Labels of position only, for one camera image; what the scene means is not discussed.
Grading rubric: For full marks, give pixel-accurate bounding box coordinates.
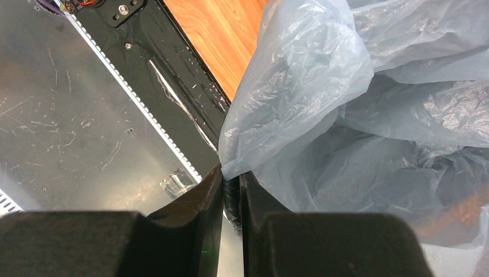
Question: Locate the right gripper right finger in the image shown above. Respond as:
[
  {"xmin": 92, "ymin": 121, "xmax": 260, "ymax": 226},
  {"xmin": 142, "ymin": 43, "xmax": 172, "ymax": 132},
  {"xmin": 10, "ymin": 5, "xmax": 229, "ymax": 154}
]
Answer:
[{"xmin": 239, "ymin": 172, "xmax": 432, "ymax": 276}]

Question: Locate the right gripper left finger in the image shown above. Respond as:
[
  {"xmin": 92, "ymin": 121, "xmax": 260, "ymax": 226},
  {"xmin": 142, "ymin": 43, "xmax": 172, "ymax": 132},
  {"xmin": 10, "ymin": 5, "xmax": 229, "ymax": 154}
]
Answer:
[{"xmin": 1, "ymin": 166, "xmax": 223, "ymax": 276}]

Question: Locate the light blue plastic bag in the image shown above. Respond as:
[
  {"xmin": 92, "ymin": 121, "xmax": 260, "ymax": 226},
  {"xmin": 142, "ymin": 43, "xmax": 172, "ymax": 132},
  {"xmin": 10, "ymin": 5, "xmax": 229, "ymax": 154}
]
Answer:
[{"xmin": 219, "ymin": 1, "xmax": 488, "ymax": 276}]

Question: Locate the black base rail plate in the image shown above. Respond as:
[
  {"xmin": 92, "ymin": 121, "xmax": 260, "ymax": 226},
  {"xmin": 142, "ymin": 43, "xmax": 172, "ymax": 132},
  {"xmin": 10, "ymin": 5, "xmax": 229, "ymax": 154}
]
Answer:
[{"xmin": 73, "ymin": 1, "xmax": 230, "ymax": 180}]

